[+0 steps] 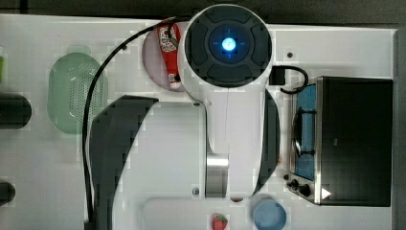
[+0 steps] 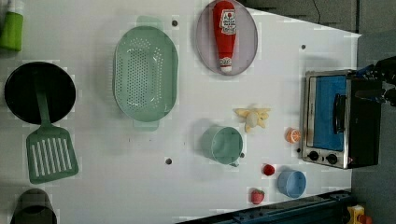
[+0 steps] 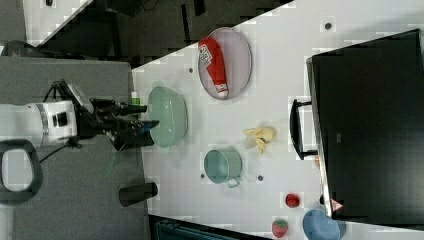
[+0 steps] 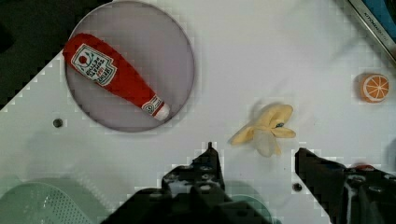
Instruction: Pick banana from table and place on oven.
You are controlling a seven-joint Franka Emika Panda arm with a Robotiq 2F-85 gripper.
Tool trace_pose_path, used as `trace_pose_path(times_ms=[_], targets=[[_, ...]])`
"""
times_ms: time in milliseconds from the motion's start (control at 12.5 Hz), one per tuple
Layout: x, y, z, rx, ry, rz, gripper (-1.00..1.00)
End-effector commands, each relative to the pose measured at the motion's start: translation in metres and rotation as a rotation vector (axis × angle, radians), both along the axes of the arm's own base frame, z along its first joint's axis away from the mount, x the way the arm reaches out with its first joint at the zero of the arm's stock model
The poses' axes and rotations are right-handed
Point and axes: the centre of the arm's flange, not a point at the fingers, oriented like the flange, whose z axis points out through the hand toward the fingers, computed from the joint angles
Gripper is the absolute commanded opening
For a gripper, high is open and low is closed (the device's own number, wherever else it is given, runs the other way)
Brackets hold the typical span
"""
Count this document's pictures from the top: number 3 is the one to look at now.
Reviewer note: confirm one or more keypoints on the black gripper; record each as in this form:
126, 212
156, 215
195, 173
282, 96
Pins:
117, 122

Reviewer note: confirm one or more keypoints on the peeled yellow toy banana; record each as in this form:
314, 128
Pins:
258, 138

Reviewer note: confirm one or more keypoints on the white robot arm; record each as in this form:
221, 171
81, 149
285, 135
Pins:
66, 122

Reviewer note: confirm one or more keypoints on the black microwave oven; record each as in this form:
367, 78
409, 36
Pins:
367, 103

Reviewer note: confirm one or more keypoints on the green perforated colander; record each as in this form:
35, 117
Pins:
168, 108

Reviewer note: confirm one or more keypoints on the black cylindrical cup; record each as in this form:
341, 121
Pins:
134, 194

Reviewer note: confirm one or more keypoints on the red ketchup bottle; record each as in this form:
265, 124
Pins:
211, 56

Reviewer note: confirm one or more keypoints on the green metal mug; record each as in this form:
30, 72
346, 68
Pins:
223, 166

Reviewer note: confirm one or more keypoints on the grey round plate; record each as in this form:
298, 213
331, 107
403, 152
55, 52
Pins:
237, 59

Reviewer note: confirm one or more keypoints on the red strawberry toy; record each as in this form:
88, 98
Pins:
279, 228

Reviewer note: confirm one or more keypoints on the blue plastic cup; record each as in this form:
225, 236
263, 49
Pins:
317, 226

